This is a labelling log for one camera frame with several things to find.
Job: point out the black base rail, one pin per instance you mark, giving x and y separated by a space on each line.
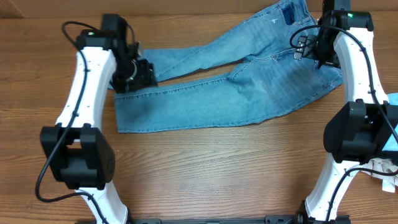
269 219

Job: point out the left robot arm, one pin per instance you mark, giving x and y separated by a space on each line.
77 152

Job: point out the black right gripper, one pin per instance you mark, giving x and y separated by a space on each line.
311 47

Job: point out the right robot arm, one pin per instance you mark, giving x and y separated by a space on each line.
359 131

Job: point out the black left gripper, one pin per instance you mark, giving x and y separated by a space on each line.
141 73

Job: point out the blue denim jeans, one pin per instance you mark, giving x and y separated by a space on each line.
266 81

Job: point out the beige garment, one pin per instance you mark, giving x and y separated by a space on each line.
389 183

